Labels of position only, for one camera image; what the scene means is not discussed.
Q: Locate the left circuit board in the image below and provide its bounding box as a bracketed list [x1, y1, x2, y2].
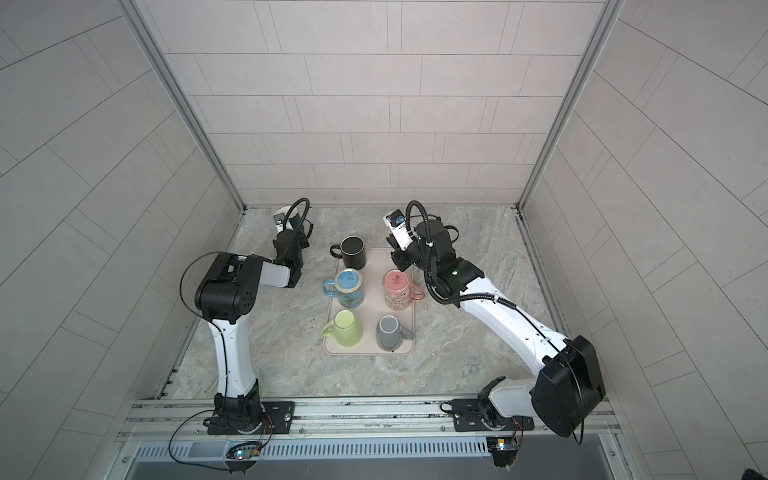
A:
[225, 441, 263, 461]

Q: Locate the pink patterned mug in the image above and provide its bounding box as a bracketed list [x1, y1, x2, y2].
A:
[382, 269, 425, 311]

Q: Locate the grey mug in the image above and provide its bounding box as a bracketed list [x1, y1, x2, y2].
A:
[376, 315, 415, 352]

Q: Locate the dark green mug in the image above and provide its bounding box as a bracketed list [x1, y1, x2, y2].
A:
[286, 211, 304, 232]

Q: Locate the beige tray mat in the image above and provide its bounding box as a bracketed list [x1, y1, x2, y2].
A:
[323, 248, 418, 357]

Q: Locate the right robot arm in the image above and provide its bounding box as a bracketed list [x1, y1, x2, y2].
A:
[383, 209, 606, 437]

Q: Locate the right circuit board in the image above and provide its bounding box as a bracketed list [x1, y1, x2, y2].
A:
[486, 437, 520, 468]

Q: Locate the aluminium mounting rail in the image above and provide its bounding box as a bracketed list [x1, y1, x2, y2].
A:
[116, 392, 622, 443]

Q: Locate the circuit board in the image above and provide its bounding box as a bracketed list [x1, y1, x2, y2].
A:
[225, 441, 263, 461]
[486, 437, 520, 468]

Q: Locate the blue patterned mug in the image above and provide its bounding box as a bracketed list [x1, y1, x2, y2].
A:
[322, 269, 365, 309]

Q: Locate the black mug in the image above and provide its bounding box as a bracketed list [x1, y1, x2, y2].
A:
[329, 236, 367, 270]

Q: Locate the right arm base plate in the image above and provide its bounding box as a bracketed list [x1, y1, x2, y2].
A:
[439, 399, 535, 432]

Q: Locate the corner metal profile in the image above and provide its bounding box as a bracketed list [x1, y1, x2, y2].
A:
[115, 0, 247, 213]
[517, 0, 623, 212]

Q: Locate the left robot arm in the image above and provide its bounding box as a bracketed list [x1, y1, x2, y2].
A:
[194, 227, 311, 435]

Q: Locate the right corner metal profile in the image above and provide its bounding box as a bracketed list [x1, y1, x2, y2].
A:
[517, 0, 623, 212]

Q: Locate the left corner metal profile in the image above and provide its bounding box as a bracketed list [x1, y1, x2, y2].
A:
[115, 0, 247, 213]

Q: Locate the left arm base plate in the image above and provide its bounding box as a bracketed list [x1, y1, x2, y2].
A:
[203, 398, 296, 436]

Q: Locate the light green mug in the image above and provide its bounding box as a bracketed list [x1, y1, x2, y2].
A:
[322, 310, 363, 347]

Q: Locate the white ventilation grille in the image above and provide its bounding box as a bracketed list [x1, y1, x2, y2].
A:
[135, 436, 490, 464]

